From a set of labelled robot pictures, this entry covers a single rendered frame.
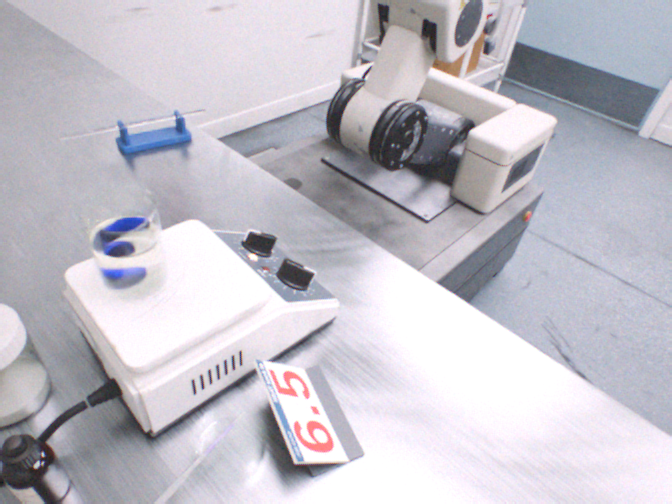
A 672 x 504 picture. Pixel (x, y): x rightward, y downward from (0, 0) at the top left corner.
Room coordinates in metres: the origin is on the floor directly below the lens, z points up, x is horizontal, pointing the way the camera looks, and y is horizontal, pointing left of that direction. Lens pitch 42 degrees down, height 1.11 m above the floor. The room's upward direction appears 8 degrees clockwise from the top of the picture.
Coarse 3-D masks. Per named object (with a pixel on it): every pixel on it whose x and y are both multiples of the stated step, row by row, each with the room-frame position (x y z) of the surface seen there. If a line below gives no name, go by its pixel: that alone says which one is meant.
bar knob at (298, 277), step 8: (288, 264) 0.31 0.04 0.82; (296, 264) 0.31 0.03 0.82; (280, 272) 0.31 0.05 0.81; (288, 272) 0.31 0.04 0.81; (296, 272) 0.31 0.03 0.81; (304, 272) 0.31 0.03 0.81; (312, 272) 0.31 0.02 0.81; (280, 280) 0.30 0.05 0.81; (288, 280) 0.30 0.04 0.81; (296, 280) 0.30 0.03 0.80; (304, 280) 0.31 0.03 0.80; (296, 288) 0.29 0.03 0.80; (304, 288) 0.30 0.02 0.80
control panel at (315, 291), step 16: (224, 240) 0.33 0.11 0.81; (240, 240) 0.35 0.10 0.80; (240, 256) 0.31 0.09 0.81; (272, 256) 0.34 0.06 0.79; (288, 256) 0.36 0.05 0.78; (256, 272) 0.29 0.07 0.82; (272, 272) 0.31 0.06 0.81; (272, 288) 0.28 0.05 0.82; (288, 288) 0.29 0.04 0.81; (320, 288) 0.32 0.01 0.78
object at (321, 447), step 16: (272, 368) 0.22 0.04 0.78; (288, 368) 0.23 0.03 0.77; (288, 384) 0.21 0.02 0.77; (304, 384) 0.22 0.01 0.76; (288, 400) 0.20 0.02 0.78; (304, 400) 0.21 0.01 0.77; (288, 416) 0.18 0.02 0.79; (304, 416) 0.19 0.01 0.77; (320, 416) 0.20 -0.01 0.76; (304, 432) 0.17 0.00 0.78; (320, 432) 0.18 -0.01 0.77; (304, 448) 0.16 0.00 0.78; (320, 448) 0.16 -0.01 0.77; (336, 448) 0.17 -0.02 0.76
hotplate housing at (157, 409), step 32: (256, 320) 0.24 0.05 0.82; (288, 320) 0.26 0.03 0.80; (320, 320) 0.29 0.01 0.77; (96, 352) 0.21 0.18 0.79; (192, 352) 0.20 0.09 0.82; (224, 352) 0.21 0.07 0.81; (256, 352) 0.23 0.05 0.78; (128, 384) 0.17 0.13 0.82; (160, 384) 0.17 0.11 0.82; (192, 384) 0.19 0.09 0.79; (224, 384) 0.21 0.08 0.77; (160, 416) 0.17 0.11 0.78
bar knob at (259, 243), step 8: (248, 232) 0.34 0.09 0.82; (256, 232) 0.35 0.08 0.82; (248, 240) 0.34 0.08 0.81; (256, 240) 0.34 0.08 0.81; (264, 240) 0.35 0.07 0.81; (272, 240) 0.35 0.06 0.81; (248, 248) 0.33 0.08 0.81; (256, 248) 0.34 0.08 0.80; (264, 248) 0.34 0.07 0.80; (272, 248) 0.35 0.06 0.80; (264, 256) 0.33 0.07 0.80
